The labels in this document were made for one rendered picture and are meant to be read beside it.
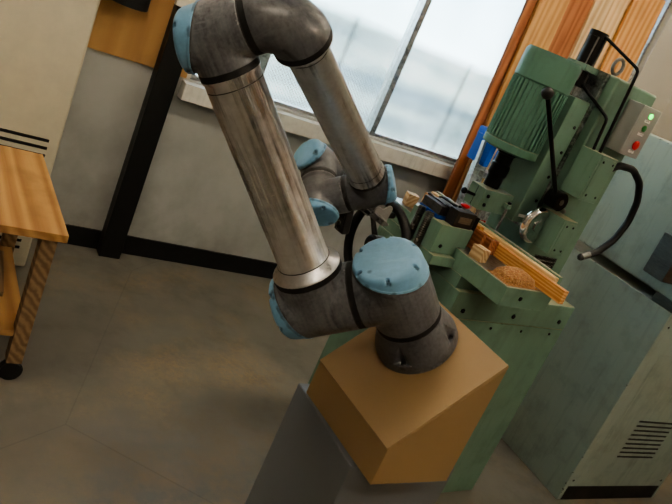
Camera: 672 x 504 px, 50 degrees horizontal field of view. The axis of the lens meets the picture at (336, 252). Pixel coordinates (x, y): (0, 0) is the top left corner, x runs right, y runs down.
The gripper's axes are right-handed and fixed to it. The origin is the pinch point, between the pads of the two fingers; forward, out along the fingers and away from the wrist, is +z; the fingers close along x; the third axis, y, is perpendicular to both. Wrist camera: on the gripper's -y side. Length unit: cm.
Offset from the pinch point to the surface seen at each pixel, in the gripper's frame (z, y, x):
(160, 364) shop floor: 13, -91, 58
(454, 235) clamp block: 18.3, 10.5, -7.1
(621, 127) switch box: 46, 69, -7
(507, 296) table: 25.1, 6.2, -30.0
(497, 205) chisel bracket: 36.0, 27.1, 2.7
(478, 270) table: 22.8, 6.9, -18.5
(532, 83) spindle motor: 13, 59, 2
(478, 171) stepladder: 92, 43, 70
